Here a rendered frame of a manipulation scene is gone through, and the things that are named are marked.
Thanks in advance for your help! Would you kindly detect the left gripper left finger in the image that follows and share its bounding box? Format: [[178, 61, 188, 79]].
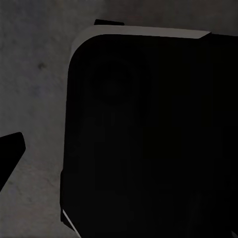
[[0, 132, 26, 191]]

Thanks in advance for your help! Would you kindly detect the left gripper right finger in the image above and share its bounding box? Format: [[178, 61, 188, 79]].
[[222, 132, 238, 172]]

